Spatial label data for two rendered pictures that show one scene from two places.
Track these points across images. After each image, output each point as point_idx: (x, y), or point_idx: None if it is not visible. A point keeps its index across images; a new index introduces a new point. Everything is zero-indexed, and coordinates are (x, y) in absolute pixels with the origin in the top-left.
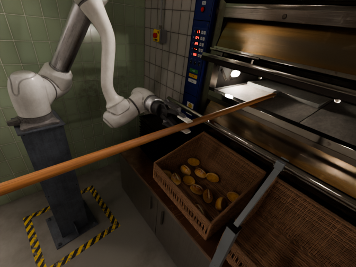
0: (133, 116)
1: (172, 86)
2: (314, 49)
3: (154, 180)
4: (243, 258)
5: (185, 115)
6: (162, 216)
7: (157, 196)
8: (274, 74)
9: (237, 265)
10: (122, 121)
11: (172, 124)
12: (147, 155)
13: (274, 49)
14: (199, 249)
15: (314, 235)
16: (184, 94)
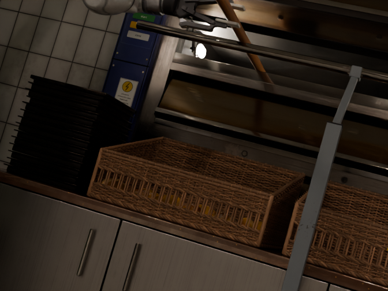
0: (128, 4)
1: (71, 55)
2: None
3: (94, 198)
4: (338, 223)
5: (233, 2)
6: (135, 260)
7: (123, 211)
8: (309, 2)
9: (328, 250)
10: (120, 0)
11: (206, 18)
12: (37, 173)
13: None
14: (256, 257)
15: None
16: (113, 63)
